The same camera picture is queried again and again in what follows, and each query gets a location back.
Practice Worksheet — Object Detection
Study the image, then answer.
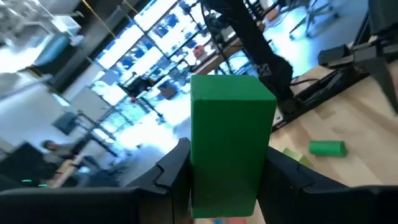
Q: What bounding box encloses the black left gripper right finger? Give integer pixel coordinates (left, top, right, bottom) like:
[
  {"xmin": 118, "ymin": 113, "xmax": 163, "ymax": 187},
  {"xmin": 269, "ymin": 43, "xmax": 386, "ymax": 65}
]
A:
[{"xmin": 257, "ymin": 146, "xmax": 349, "ymax": 224}]

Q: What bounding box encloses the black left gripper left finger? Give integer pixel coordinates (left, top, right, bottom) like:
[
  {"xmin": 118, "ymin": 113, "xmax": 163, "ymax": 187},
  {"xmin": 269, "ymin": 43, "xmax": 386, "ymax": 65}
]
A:
[{"xmin": 124, "ymin": 137, "xmax": 192, "ymax": 224}]

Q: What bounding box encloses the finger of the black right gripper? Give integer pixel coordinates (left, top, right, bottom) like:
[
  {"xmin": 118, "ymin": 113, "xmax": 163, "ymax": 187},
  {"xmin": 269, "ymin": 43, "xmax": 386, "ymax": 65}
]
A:
[{"xmin": 369, "ymin": 60, "xmax": 398, "ymax": 114}]

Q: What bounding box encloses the green cylinder block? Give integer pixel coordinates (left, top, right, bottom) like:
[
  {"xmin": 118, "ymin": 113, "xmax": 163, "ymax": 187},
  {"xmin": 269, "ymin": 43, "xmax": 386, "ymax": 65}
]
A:
[{"xmin": 308, "ymin": 140, "xmax": 348, "ymax": 158}]

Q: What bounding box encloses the green rectangular block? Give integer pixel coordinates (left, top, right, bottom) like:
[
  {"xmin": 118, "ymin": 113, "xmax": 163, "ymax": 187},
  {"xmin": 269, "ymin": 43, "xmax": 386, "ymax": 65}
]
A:
[{"xmin": 190, "ymin": 74, "xmax": 277, "ymax": 218}]

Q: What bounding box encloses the lime green block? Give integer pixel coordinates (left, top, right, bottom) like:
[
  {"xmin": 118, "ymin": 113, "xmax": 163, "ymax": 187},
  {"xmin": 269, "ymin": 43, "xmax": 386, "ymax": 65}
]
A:
[{"xmin": 282, "ymin": 147, "xmax": 313, "ymax": 170}]

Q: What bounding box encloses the gray office chair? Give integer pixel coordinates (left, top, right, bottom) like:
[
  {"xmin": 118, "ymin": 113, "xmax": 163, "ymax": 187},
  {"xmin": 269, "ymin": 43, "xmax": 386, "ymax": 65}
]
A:
[{"xmin": 288, "ymin": 0, "xmax": 340, "ymax": 42}]

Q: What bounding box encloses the person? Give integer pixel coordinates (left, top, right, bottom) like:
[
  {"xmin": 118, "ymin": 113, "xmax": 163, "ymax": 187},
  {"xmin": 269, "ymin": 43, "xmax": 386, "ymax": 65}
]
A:
[{"xmin": 40, "ymin": 139, "xmax": 82, "ymax": 170}]

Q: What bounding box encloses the wooden background table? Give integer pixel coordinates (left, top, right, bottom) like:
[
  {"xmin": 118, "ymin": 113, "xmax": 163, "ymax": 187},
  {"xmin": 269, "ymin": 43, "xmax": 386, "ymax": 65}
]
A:
[{"xmin": 192, "ymin": 21, "xmax": 267, "ymax": 75}]

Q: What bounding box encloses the black aluminium table frame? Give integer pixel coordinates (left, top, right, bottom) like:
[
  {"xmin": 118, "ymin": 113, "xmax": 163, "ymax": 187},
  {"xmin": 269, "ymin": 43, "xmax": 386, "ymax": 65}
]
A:
[{"xmin": 270, "ymin": 67, "xmax": 374, "ymax": 133}]

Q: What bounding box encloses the dark wall monitor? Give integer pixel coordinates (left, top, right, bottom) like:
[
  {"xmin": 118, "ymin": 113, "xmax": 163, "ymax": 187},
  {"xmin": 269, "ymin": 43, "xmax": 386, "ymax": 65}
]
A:
[{"xmin": 52, "ymin": 111, "xmax": 78, "ymax": 136}]

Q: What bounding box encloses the yellow hanging cable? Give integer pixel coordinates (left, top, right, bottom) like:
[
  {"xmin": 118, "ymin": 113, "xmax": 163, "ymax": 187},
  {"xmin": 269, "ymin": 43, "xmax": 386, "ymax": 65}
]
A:
[{"xmin": 81, "ymin": 0, "xmax": 116, "ymax": 39}]

